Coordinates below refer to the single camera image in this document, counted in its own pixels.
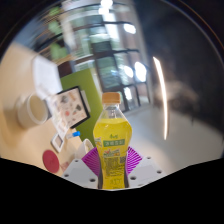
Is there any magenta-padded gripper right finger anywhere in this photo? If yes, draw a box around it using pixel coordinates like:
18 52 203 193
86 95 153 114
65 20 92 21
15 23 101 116
126 146 166 189

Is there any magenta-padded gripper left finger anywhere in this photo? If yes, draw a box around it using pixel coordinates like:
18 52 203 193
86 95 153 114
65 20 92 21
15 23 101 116
61 147 101 190

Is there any yellow drink bottle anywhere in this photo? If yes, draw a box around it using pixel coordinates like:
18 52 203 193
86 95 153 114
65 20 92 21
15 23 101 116
92 92 133 190

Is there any flat round red coaster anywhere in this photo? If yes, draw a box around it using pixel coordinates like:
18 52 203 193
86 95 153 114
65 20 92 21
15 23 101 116
42 149 61 174

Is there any small blue-capped bottle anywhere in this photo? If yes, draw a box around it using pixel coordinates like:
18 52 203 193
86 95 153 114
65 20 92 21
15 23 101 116
65 130 82 140

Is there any long linear hanging light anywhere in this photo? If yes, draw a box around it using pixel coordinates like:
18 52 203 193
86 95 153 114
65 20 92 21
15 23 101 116
152 56 170 141

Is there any white mug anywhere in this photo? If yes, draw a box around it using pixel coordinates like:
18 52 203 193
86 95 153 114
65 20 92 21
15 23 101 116
15 93 50 130

